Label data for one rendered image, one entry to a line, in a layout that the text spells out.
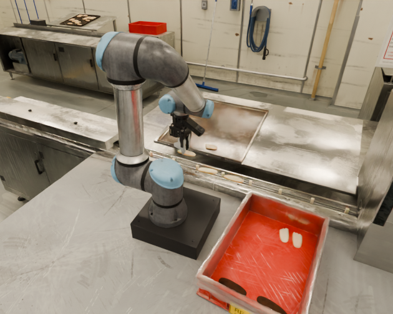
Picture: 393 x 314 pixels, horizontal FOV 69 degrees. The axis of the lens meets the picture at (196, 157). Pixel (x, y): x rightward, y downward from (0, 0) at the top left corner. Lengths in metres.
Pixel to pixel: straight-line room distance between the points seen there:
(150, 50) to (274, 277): 0.82
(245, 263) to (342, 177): 0.66
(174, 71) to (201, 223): 0.58
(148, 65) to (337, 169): 1.05
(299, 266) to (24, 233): 1.05
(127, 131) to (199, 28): 4.49
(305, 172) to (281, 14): 3.68
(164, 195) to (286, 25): 4.16
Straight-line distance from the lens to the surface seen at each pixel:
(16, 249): 1.30
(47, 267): 1.19
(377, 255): 1.22
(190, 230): 1.09
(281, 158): 1.52
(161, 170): 0.98
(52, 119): 1.99
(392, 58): 1.90
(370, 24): 4.52
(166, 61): 0.82
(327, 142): 1.68
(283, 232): 1.22
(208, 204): 1.18
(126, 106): 0.92
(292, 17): 4.87
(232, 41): 5.15
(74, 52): 4.79
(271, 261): 1.13
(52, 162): 2.11
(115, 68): 0.87
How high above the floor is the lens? 1.70
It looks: 33 degrees down
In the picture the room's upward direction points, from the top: 1 degrees clockwise
